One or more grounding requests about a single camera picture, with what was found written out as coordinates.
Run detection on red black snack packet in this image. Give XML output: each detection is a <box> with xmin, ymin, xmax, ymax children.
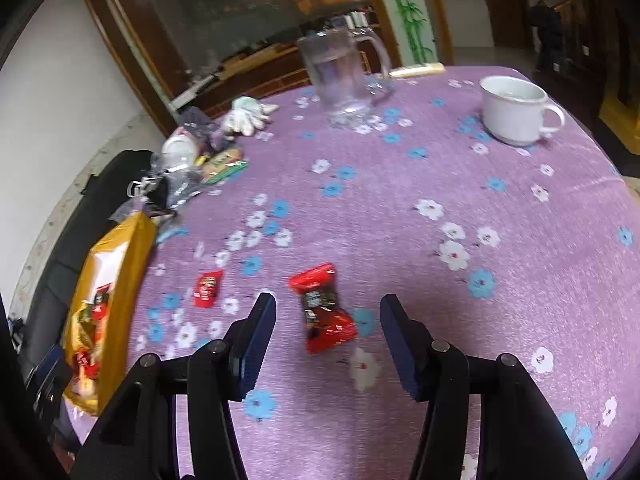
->
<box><xmin>288</xmin><ymin>262</ymin><xmax>357</xmax><ymax>355</ymax></box>

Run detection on wooden glass cabinet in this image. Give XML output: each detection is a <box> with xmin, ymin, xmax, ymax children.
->
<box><xmin>75</xmin><ymin>0</ymin><xmax>401</xmax><ymax>136</ymax></box>

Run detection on large yellow snack bag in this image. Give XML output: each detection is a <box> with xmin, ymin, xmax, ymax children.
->
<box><xmin>62</xmin><ymin>211</ymin><xmax>160</xmax><ymax>417</ymax></box>

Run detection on grey metal phone stand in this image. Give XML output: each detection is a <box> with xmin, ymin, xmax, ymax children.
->
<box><xmin>177</xmin><ymin>110</ymin><xmax>221</xmax><ymax>141</ymax></box>

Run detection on bamboo wall painting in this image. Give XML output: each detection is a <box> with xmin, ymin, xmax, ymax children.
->
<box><xmin>380</xmin><ymin>0</ymin><xmax>436</xmax><ymax>61</ymax></box>

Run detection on black chair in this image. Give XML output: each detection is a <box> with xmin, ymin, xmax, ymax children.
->
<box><xmin>10</xmin><ymin>150</ymin><xmax>156</xmax><ymax>411</ymax></box>

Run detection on white cup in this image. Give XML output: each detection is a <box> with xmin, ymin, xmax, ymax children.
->
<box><xmin>480</xmin><ymin>76</ymin><xmax>566</xmax><ymax>147</ymax></box>

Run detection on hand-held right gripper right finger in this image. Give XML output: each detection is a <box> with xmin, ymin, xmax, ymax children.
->
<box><xmin>380</xmin><ymin>294</ymin><xmax>588</xmax><ymax>480</ymax></box>

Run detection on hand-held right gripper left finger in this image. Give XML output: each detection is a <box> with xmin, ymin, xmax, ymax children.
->
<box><xmin>70</xmin><ymin>292</ymin><xmax>277</xmax><ymax>480</ymax></box>

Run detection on cream stick with gold tip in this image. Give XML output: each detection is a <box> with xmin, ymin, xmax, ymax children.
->
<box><xmin>389</xmin><ymin>62</ymin><xmax>446</xmax><ymax>79</ymax></box>

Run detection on white round container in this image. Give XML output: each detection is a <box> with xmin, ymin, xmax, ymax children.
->
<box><xmin>161</xmin><ymin>130</ymin><xmax>198</xmax><ymax>168</ymax></box>

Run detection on small red candy packet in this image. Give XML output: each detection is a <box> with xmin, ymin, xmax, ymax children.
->
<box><xmin>192</xmin><ymin>270</ymin><xmax>224</xmax><ymax>308</ymax></box>

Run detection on purple floral tablecloth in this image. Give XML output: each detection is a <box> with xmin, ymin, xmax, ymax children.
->
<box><xmin>65</xmin><ymin>65</ymin><xmax>640</xmax><ymax>480</ymax></box>

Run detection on bunch of keys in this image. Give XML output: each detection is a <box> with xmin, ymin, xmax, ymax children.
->
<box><xmin>112</xmin><ymin>180</ymin><xmax>171</xmax><ymax>221</ymax></box>

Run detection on glass mug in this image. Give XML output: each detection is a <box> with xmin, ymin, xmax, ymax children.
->
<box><xmin>297</xmin><ymin>27</ymin><xmax>392</xmax><ymax>128</ymax></box>

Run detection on white gloves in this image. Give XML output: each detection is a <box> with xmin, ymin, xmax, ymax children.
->
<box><xmin>220</xmin><ymin>96</ymin><xmax>279</xmax><ymax>137</ymax></box>

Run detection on green cracker packet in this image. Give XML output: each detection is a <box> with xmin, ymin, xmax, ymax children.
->
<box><xmin>200</xmin><ymin>147</ymin><xmax>249</xmax><ymax>184</ymax></box>

